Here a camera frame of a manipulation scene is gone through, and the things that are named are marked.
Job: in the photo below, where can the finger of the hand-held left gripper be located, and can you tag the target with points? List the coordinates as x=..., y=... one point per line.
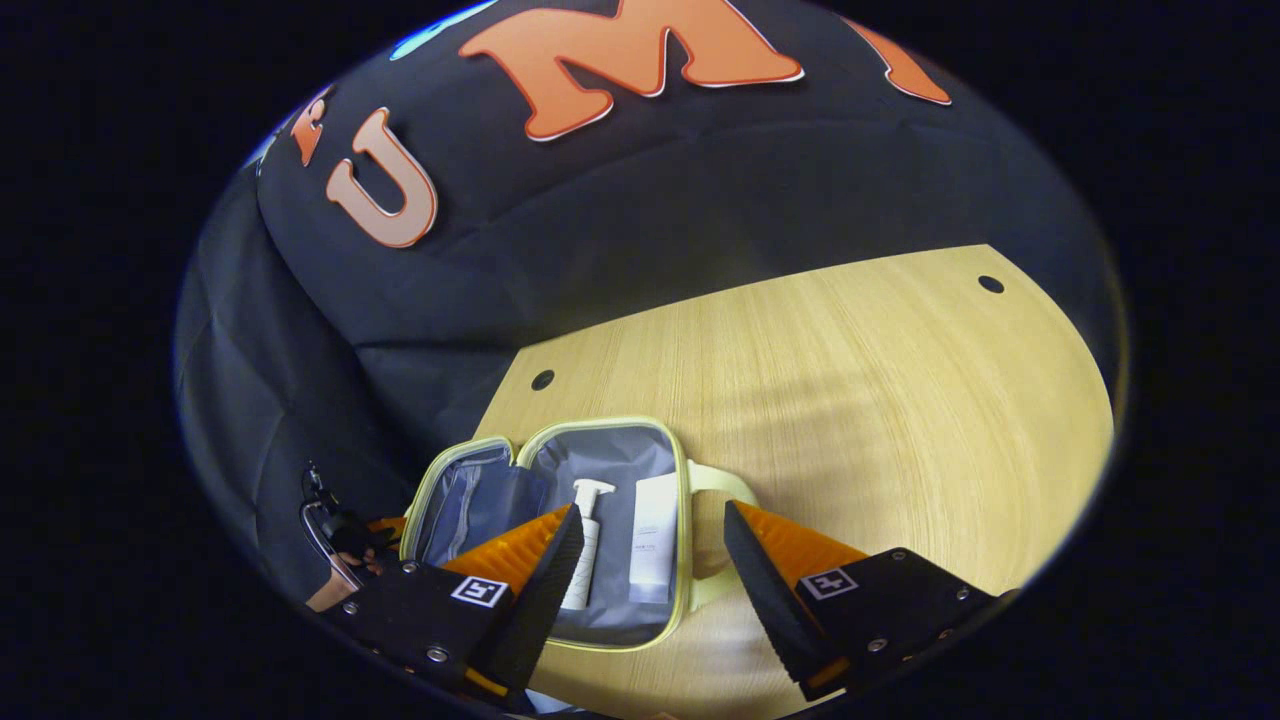
x=388, y=525

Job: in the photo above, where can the white squeeze tube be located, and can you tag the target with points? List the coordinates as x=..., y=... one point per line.
x=652, y=540

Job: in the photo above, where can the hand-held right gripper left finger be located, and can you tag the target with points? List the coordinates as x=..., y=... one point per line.
x=540, y=610

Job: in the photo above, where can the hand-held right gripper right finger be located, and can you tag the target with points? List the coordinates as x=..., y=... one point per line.
x=775, y=620

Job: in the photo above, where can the small pale yellow suitcase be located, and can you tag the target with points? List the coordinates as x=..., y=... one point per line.
x=610, y=460

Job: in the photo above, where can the white pump bottle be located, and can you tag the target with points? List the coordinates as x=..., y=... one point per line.
x=585, y=560

